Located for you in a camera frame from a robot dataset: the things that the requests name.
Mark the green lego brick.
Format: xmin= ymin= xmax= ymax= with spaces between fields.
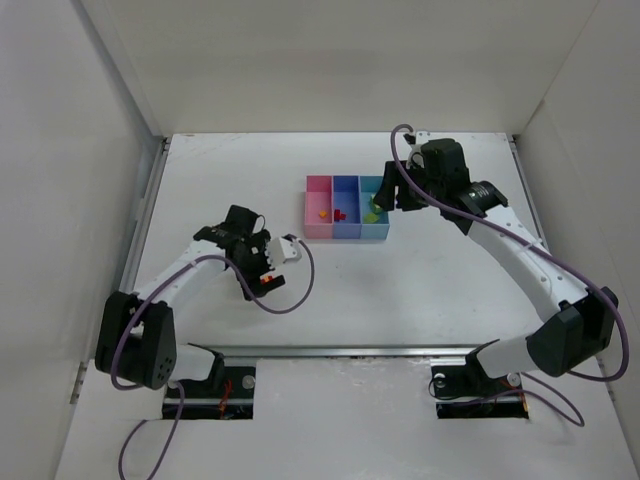
xmin=369 ymin=198 xmax=383 ymax=213
xmin=363 ymin=212 xmax=380 ymax=224

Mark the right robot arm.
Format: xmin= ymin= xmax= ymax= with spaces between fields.
xmin=373 ymin=132 xmax=621 ymax=396

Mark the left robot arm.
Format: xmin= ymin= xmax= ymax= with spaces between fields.
xmin=95 ymin=205 xmax=301 ymax=390

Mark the light blue plastic bin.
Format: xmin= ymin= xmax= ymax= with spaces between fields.
xmin=359 ymin=176 xmax=390 ymax=241

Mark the pink plastic bin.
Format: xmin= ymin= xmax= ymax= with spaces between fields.
xmin=304 ymin=175 xmax=334 ymax=240

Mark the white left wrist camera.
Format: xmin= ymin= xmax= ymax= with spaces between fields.
xmin=266 ymin=235 xmax=302 ymax=268

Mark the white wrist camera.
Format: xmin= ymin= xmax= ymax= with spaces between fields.
xmin=403 ymin=132 xmax=425 ymax=169
xmin=266 ymin=235 xmax=302 ymax=268

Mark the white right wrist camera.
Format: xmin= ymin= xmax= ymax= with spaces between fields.
xmin=403 ymin=132 xmax=425 ymax=169

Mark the aluminium front rail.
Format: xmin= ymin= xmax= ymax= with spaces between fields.
xmin=188 ymin=344 xmax=476 ymax=359

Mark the aluminium rail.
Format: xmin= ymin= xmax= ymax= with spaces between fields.
xmin=111 ymin=137 xmax=172 ymax=292
xmin=507 ymin=135 xmax=546 ymax=243
xmin=188 ymin=344 xmax=476 ymax=359

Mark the aluminium right rail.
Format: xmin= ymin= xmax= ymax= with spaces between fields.
xmin=507 ymin=135 xmax=546 ymax=243

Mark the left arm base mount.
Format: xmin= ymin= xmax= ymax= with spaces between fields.
xmin=180 ymin=365 xmax=256 ymax=421

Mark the aluminium left rail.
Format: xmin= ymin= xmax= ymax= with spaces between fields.
xmin=111 ymin=137 xmax=172 ymax=292

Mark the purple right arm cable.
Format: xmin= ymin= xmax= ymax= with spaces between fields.
xmin=390 ymin=123 xmax=629 ymax=427

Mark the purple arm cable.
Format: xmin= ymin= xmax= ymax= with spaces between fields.
xmin=390 ymin=123 xmax=629 ymax=427
xmin=110 ymin=238 xmax=316 ymax=480

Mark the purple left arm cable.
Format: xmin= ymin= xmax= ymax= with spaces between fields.
xmin=110 ymin=238 xmax=316 ymax=480

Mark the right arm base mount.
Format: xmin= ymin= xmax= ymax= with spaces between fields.
xmin=428 ymin=365 xmax=529 ymax=420

